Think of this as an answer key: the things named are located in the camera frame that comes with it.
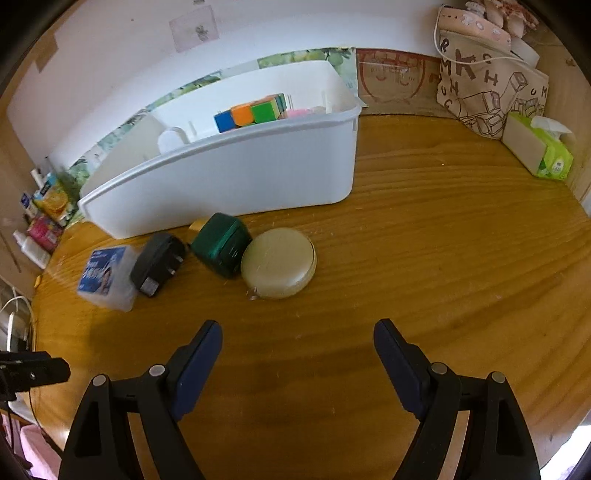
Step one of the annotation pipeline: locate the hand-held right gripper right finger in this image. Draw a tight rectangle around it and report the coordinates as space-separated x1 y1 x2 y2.
373 318 542 480

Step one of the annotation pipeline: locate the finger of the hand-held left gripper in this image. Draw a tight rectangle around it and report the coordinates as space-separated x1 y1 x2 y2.
0 351 71 402

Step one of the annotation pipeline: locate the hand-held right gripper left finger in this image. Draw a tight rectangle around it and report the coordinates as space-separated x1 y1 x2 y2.
58 319 223 480

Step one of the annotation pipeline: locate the white plastic storage bin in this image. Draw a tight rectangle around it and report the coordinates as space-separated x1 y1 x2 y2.
78 59 363 240

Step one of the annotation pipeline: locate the multicoloured puzzle cube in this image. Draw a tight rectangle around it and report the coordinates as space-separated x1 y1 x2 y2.
213 92 288 134

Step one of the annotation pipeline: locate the black power adapter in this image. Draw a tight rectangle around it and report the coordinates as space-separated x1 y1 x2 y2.
130 232 187 298

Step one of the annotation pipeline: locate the clear box with blue label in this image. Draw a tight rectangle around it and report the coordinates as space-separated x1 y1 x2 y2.
78 246 138 313

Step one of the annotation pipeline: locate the white bottle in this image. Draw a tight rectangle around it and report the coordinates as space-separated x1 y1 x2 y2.
13 231 49 269

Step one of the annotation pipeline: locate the green cube box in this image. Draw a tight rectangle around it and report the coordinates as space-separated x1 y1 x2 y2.
190 212 253 279

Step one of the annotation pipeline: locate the round cream case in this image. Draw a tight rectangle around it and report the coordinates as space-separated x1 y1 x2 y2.
240 227 318 300

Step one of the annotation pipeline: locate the pink red carton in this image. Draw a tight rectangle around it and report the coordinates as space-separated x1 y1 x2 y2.
27 215 65 254

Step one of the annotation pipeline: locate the green tissue pack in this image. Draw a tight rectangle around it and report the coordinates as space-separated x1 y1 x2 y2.
501 112 574 181

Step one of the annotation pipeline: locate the cardboard with red drawing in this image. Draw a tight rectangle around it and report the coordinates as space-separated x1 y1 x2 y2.
355 47 444 116

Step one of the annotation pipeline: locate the letter-printed canvas bag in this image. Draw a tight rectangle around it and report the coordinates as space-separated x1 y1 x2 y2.
436 30 551 140

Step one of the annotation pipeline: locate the clear tape patch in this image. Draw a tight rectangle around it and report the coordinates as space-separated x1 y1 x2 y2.
34 34 58 72

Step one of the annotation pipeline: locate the small white box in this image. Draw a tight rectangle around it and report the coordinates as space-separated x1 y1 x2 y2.
510 37 541 68

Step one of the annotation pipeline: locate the pink round box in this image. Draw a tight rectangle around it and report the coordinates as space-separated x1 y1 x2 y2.
436 4 514 49

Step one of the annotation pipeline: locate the white charger cable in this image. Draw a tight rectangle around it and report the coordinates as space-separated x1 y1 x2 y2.
0 295 33 352

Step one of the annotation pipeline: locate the pink framed wall picture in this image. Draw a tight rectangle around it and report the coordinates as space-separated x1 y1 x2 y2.
168 7 220 51

